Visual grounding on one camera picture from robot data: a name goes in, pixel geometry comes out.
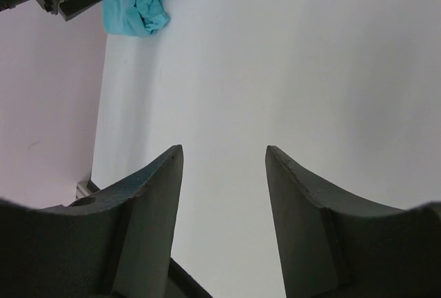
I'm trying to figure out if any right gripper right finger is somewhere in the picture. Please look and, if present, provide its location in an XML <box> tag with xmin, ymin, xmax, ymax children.
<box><xmin>265</xmin><ymin>146</ymin><xmax>440</xmax><ymax>297</ymax></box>

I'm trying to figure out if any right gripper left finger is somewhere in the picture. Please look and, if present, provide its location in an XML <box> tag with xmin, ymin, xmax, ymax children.
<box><xmin>1</xmin><ymin>145</ymin><xmax>183</xmax><ymax>297</ymax></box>

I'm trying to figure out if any teal t-shirt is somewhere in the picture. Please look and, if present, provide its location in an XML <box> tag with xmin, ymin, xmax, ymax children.
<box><xmin>102</xmin><ymin>0</ymin><xmax>170</xmax><ymax>37</ymax></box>

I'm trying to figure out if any aluminium frame rail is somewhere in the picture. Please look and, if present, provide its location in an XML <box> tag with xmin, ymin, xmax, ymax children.
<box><xmin>76</xmin><ymin>180</ymin><xmax>100</xmax><ymax>199</ymax></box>

